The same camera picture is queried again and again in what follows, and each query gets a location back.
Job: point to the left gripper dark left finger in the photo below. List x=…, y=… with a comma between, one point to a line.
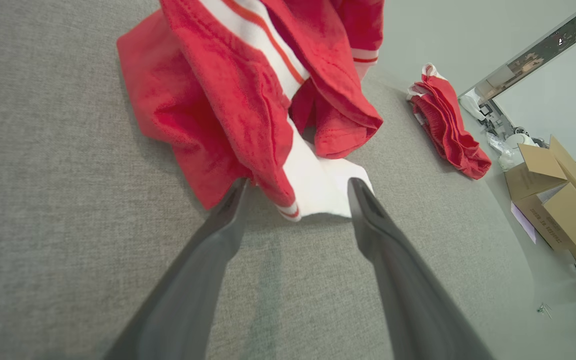
x=188, y=290

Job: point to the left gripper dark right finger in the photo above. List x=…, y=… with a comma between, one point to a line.
x=413, y=300

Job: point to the red basketball jersey white trim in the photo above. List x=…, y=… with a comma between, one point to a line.
x=208, y=100

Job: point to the folded red garment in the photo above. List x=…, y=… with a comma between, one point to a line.
x=448, y=125

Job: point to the lilac paper sheet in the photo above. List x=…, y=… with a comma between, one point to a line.
x=524, y=222

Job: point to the clear plastic bag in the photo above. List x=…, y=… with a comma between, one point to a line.
x=502, y=150

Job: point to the open cardboard box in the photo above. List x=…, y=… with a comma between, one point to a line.
x=568, y=220

